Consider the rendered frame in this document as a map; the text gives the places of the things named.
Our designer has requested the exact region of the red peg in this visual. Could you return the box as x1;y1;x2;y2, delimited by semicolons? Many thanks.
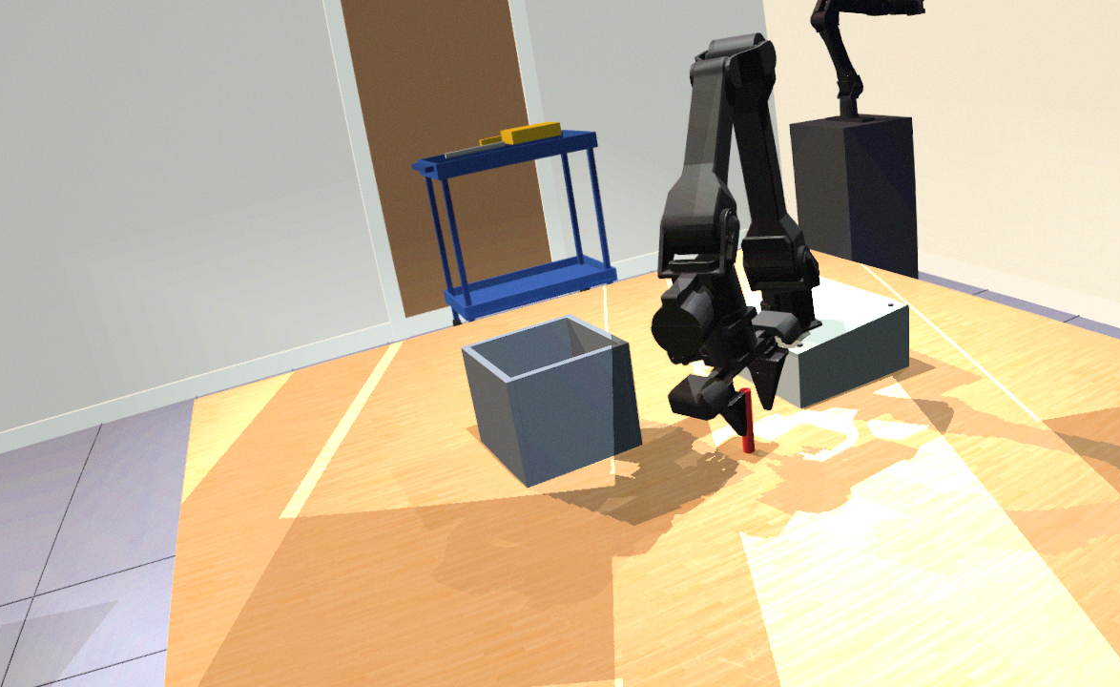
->
739;387;755;453

